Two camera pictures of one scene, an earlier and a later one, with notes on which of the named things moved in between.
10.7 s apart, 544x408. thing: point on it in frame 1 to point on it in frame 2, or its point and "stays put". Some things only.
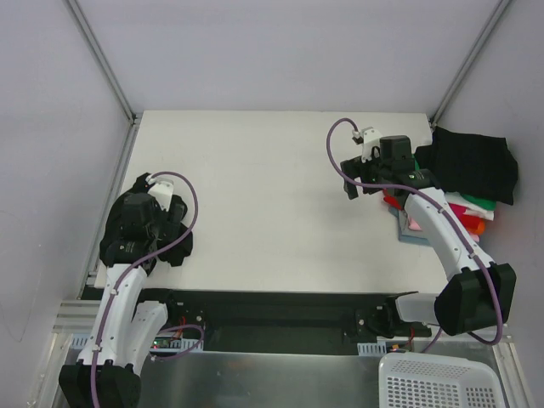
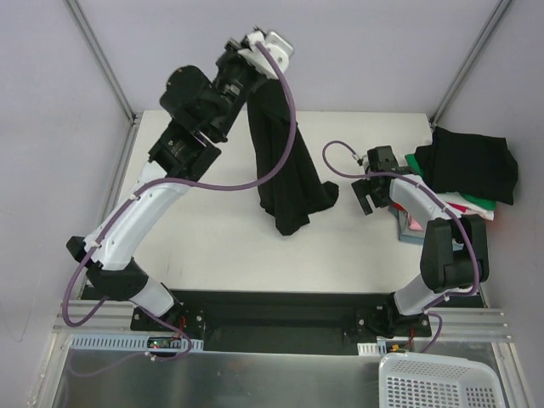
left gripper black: [177, 211] to [240, 68]
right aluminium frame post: [470, 61] stays put
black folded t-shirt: [476, 164] stays put
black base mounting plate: [286, 321] stays put
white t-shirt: [456, 199] stays put
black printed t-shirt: [137, 226] to [297, 190]
